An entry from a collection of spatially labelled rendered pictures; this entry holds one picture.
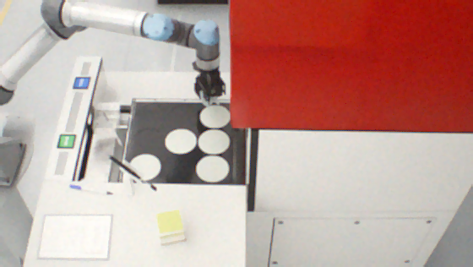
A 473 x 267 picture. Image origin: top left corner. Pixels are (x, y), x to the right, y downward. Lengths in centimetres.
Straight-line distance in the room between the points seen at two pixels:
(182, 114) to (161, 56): 156
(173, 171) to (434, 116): 82
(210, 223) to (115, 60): 204
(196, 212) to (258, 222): 30
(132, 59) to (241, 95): 215
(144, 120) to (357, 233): 82
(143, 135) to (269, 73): 69
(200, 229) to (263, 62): 54
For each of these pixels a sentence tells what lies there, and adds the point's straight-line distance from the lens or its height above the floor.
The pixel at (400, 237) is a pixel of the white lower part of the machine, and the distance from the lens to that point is 203.
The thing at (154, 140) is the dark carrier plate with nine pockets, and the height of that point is 90.
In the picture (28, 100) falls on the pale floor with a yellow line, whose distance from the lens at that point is 343.
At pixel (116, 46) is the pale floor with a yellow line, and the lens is 360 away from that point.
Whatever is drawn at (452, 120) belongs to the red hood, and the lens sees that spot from 155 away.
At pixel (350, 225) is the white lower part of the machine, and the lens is 192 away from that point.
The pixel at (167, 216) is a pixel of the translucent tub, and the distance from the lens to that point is 156.
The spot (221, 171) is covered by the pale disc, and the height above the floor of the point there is 90.
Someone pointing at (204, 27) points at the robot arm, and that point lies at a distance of 170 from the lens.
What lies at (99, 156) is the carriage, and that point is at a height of 88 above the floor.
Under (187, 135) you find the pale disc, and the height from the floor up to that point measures 90.
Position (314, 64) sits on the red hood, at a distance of 132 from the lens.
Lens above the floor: 236
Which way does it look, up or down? 51 degrees down
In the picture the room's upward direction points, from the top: 1 degrees clockwise
